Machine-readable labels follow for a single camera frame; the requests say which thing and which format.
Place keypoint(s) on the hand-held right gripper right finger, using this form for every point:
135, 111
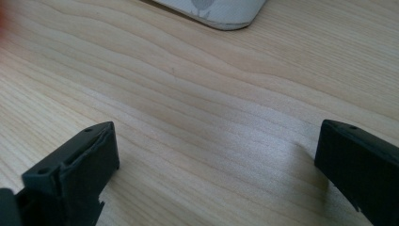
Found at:
360, 169

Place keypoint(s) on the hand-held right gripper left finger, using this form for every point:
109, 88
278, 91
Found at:
75, 175

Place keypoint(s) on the white rounded object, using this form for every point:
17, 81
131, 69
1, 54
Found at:
226, 11

